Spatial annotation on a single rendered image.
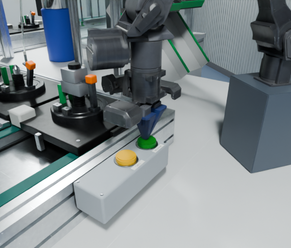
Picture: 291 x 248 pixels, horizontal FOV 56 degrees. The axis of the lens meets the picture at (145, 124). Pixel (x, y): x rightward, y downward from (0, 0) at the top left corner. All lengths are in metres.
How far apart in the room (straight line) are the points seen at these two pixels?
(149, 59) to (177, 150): 0.33
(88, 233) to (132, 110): 0.24
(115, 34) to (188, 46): 0.59
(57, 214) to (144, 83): 0.27
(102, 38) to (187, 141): 0.43
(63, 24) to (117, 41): 1.14
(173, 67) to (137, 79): 0.41
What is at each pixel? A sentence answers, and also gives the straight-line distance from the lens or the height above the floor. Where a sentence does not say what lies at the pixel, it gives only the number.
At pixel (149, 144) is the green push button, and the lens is 0.56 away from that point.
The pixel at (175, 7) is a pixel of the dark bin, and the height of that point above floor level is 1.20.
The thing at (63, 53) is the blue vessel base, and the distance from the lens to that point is 1.61.
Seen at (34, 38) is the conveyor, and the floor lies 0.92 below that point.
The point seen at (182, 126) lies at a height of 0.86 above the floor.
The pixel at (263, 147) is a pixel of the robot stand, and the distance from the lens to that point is 0.68.
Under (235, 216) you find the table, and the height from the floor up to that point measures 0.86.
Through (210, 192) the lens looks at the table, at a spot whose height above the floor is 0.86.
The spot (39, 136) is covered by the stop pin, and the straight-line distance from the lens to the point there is 0.65.
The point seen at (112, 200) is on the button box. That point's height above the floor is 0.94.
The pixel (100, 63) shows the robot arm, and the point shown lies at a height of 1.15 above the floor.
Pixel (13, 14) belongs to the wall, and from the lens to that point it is 4.55.
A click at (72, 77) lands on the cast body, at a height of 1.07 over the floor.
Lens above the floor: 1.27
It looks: 28 degrees down
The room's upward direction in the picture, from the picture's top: straight up
